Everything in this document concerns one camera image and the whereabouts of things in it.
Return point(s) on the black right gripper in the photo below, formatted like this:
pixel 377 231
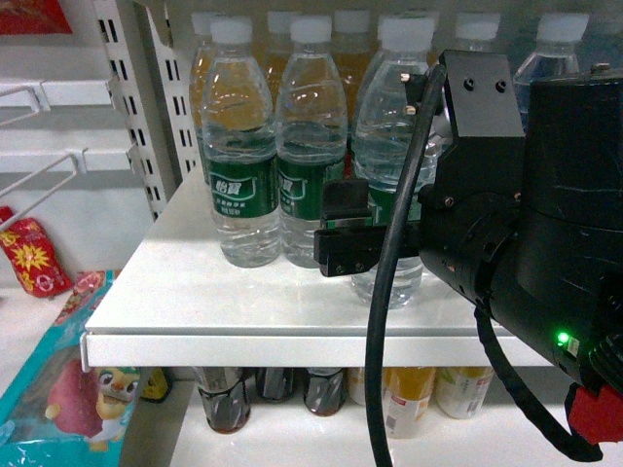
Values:
pixel 468 211

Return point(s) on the clear water bottle green label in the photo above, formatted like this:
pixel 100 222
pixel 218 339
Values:
pixel 383 132

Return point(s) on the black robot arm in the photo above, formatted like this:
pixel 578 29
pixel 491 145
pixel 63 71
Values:
pixel 521 218

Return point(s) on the water bottle shelf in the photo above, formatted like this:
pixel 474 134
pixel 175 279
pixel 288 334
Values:
pixel 311 126
pixel 239 163

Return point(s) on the water bottle rightmost players label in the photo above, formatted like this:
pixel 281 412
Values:
pixel 553 55

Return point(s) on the dark tea bottle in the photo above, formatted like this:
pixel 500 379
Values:
pixel 325 390
pixel 275 384

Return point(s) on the white perforated shelf upright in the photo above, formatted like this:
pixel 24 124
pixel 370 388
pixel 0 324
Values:
pixel 146 76

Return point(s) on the white milk drink bottle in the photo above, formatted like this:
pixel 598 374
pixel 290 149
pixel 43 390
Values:
pixel 460 391

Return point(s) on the yellow white juice bottle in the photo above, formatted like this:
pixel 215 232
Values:
pixel 406 399

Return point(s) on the dark tea bottle below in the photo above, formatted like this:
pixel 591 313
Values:
pixel 224 397

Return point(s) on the red snack packet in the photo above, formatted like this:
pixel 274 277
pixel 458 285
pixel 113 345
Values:
pixel 32 255

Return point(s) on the teal snack bag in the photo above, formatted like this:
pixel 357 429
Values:
pixel 56 413

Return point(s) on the white wire hook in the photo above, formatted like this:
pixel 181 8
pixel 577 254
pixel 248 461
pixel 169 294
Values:
pixel 48 179

